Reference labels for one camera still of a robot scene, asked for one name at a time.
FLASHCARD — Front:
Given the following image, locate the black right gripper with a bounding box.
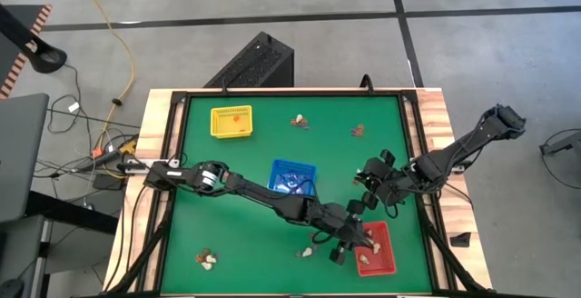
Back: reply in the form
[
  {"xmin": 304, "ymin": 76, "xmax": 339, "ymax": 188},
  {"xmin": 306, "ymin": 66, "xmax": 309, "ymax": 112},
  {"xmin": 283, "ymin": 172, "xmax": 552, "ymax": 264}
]
[{"xmin": 352, "ymin": 148, "xmax": 412, "ymax": 209}]

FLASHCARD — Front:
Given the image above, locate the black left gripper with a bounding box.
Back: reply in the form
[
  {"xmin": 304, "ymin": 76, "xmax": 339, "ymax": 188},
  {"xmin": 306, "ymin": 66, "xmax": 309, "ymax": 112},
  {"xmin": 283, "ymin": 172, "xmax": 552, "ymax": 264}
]
[{"xmin": 311, "ymin": 200, "xmax": 378, "ymax": 266}]

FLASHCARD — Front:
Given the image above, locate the blue plastic basket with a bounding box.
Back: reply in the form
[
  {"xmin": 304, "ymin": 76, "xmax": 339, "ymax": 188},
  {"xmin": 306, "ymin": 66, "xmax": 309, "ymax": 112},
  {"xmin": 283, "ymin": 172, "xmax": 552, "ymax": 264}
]
[{"xmin": 266, "ymin": 158, "xmax": 319, "ymax": 198}]

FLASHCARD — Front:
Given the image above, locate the red plastic basket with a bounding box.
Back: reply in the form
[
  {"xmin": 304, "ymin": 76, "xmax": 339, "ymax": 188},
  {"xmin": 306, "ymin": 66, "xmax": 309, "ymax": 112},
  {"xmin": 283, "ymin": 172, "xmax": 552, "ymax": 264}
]
[{"xmin": 351, "ymin": 220, "xmax": 398, "ymax": 278}]

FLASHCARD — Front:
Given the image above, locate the black diagonal strut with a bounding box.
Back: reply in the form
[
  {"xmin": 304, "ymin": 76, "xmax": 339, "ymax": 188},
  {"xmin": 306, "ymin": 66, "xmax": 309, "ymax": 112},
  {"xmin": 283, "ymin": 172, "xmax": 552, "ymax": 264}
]
[
  {"xmin": 106, "ymin": 188, "xmax": 176, "ymax": 294},
  {"xmin": 419, "ymin": 215, "xmax": 489, "ymax": 294}
]

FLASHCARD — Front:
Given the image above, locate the green table mat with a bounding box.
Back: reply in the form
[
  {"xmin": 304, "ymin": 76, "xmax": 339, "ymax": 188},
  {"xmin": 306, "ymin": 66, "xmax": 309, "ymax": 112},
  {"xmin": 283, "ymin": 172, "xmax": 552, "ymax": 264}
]
[{"xmin": 161, "ymin": 95, "xmax": 433, "ymax": 295}]

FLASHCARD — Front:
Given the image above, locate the yellow plastic basket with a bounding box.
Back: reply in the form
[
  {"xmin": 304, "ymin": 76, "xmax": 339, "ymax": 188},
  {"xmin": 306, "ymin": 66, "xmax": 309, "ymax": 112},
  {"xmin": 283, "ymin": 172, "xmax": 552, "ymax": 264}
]
[{"xmin": 210, "ymin": 104, "xmax": 254, "ymax": 140}]

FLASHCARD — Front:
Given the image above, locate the black perforated computer case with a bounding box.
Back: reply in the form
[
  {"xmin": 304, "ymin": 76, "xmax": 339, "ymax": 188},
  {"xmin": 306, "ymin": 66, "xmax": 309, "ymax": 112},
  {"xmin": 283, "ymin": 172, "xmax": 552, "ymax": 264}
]
[{"xmin": 203, "ymin": 31, "xmax": 295, "ymax": 89}]

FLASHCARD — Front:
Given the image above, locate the grey stand leg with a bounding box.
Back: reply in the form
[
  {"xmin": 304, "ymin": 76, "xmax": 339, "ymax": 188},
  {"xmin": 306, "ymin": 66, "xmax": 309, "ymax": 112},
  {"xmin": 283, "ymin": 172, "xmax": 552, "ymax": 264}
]
[{"xmin": 538, "ymin": 130, "xmax": 581, "ymax": 158}]

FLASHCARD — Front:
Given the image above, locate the light wooden table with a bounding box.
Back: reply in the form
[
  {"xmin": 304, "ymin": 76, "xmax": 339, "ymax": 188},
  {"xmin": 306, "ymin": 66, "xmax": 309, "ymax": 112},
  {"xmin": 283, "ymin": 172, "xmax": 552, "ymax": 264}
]
[{"xmin": 103, "ymin": 87, "xmax": 494, "ymax": 297}]

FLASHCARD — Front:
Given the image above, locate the yellow connector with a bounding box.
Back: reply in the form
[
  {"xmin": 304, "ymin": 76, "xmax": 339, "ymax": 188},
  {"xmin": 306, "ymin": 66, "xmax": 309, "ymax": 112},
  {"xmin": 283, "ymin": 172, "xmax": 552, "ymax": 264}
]
[{"xmin": 118, "ymin": 137, "xmax": 139, "ymax": 154}]

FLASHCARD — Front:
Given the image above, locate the black power strip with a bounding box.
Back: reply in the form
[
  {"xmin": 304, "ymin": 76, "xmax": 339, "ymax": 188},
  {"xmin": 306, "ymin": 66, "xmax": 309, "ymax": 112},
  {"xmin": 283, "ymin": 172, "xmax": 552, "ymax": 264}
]
[{"xmin": 76, "ymin": 150, "xmax": 133, "ymax": 172}]

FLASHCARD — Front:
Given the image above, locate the grey desk panel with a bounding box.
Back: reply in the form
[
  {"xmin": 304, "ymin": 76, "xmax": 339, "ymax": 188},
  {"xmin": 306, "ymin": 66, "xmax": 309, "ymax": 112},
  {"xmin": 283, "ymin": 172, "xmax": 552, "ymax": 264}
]
[{"xmin": 0, "ymin": 92, "xmax": 50, "ymax": 224}]

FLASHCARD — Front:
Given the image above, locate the black frame hook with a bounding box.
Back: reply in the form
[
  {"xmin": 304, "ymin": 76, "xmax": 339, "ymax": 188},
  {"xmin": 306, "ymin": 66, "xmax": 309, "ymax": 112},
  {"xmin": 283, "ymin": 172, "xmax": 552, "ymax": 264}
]
[{"xmin": 359, "ymin": 74, "xmax": 376, "ymax": 95}]

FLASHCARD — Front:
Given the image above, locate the small black bracket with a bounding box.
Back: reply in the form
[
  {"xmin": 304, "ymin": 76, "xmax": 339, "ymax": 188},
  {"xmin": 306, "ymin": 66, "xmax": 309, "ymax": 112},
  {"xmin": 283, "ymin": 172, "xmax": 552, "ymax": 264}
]
[{"xmin": 449, "ymin": 232, "xmax": 472, "ymax": 248}]

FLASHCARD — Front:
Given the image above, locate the black table frame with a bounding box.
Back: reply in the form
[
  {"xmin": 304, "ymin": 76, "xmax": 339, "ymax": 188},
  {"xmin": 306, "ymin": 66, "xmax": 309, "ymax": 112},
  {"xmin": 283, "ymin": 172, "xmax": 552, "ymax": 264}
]
[{"xmin": 135, "ymin": 89, "xmax": 459, "ymax": 297}]

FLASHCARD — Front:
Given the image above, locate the black cable loop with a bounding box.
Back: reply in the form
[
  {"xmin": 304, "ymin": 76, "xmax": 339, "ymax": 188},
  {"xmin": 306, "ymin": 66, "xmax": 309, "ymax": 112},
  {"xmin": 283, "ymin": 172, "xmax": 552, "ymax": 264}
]
[{"xmin": 539, "ymin": 128, "xmax": 581, "ymax": 199}]

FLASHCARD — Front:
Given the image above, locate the yellow power cable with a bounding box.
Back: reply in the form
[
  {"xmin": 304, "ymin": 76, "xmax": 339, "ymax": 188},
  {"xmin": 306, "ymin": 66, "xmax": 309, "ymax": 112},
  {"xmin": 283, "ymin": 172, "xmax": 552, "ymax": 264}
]
[{"xmin": 72, "ymin": 0, "xmax": 137, "ymax": 152}]

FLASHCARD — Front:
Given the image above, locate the black floor cable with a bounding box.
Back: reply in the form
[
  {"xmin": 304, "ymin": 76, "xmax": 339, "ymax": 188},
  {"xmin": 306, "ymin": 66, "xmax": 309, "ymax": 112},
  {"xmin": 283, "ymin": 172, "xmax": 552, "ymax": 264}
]
[{"xmin": 44, "ymin": 64, "xmax": 142, "ymax": 135}]

